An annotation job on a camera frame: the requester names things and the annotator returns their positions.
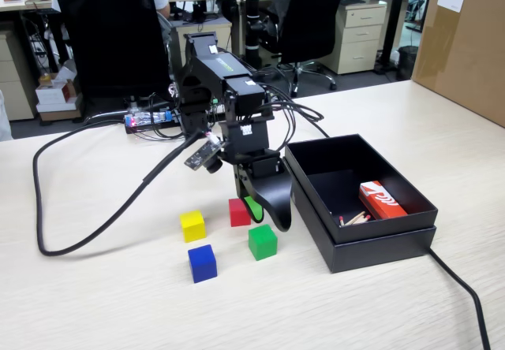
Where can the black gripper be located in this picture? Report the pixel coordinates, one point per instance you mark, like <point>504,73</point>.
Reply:
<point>264,166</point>

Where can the green wooden cube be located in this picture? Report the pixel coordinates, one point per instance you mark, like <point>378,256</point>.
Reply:
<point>262,243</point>

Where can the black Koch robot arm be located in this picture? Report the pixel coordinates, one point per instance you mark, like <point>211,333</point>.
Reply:
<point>213,70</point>

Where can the red wooden cube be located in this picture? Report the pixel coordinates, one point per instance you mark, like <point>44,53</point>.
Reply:
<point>238,214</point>

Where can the yellow wooden cube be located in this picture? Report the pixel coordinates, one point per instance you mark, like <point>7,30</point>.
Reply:
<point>192,227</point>

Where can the blue wooden cube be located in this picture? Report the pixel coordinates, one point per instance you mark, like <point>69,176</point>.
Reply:
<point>202,265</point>

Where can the black open cardboard box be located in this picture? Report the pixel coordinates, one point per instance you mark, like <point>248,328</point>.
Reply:
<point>335,157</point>

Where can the red white small carton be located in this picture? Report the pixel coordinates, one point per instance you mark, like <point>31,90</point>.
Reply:
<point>380,202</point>

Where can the controller board with red light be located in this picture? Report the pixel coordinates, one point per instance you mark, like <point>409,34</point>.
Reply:
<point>146,119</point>

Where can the black pole with white bands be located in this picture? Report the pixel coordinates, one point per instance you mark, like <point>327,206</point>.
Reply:
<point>252,30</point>

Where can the black mesh office chair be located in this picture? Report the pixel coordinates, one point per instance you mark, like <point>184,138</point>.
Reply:
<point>311,23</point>

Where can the beige three drawer cabinet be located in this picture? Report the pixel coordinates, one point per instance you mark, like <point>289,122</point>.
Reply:
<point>355,34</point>

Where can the black waste bin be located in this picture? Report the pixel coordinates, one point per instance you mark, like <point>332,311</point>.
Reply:
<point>407,64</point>

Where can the large black office chair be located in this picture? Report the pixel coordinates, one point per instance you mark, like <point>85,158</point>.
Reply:
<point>110,30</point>

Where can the white cardboard box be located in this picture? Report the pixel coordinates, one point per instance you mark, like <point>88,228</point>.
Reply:
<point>51,95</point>

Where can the large brown cardboard box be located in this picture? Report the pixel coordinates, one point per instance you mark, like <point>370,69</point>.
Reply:
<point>465,50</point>

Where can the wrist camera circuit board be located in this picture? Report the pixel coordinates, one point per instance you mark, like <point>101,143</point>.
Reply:
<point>199,157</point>

